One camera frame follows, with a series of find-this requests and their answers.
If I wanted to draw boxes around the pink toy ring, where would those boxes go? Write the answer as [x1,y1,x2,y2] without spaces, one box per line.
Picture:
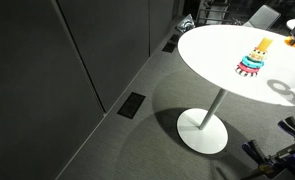
[237,61,262,75]

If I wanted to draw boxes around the blue toy ring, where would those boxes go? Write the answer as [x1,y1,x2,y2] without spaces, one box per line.
[241,55,265,70]

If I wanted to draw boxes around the orange rod with striped base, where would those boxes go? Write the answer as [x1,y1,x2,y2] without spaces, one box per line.
[234,37,274,78]

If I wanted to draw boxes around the black camera mount rig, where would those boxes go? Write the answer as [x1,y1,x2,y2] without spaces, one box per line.
[241,141,295,180]

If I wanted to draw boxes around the silver shiny floor object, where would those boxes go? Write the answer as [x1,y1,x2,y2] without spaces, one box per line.
[176,13,197,33]

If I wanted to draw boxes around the black floor outlet box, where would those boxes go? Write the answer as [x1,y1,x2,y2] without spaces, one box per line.
[116,92,147,120]
[161,42,177,54]

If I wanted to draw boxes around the clear ring with coloured beads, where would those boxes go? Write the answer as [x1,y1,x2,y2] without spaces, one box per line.
[249,47,267,61]

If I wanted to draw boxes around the white table pedestal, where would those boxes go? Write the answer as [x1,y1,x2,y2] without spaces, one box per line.
[176,88,229,155]

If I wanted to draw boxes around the grey mesh chair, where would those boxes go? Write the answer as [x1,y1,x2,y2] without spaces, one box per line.
[242,4,282,31]

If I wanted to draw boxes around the white round side table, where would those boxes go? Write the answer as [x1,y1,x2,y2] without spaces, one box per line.
[285,18,295,32]

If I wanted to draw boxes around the dark metal frame rack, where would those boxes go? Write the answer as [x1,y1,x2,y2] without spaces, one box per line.
[196,0,236,26]

